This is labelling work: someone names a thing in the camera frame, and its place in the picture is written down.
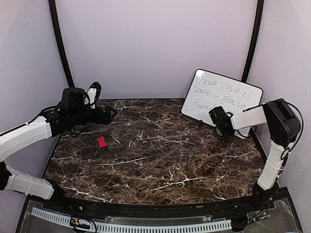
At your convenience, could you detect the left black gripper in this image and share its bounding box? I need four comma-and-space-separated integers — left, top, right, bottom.
69, 105, 117, 127

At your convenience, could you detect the red whiteboard eraser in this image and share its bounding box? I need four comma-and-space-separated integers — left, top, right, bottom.
97, 136, 107, 149

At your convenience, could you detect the white whiteboard black frame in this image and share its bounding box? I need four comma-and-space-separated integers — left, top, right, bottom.
181, 69, 263, 127

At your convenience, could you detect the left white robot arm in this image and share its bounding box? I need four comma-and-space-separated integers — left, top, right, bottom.
0, 82, 117, 212

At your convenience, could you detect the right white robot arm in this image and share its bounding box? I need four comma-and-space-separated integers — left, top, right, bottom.
209, 99, 303, 211

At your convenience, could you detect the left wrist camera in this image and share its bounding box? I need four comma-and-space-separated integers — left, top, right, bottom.
87, 82, 102, 109

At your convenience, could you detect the left black frame post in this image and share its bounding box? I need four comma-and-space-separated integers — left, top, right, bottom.
48, 0, 75, 87

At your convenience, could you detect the black frame post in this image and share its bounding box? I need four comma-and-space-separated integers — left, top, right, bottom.
48, 0, 75, 87
241, 0, 264, 83

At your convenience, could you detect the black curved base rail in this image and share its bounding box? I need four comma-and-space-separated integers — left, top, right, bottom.
43, 188, 288, 219

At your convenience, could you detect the grey slotted cable duct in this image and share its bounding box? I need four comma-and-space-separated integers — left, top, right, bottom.
31, 207, 232, 233

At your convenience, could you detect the right black frame post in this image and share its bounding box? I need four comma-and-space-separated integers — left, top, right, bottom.
241, 0, 264, 83

